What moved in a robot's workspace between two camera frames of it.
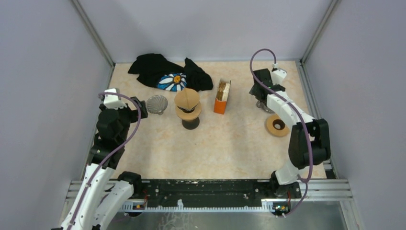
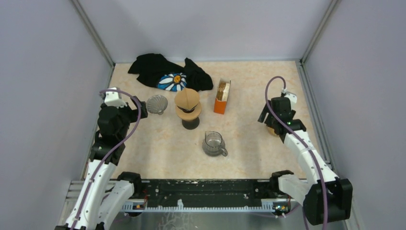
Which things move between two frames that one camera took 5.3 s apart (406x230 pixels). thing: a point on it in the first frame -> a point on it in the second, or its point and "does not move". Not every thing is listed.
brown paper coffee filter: [186, 98] does not move
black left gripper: [141, 104] does not move
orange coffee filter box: [222, 95] does not move
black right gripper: [253, 91] -> [263, 116]
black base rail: [206, 191] does not move
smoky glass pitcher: [263, 106] -> [213, 145]
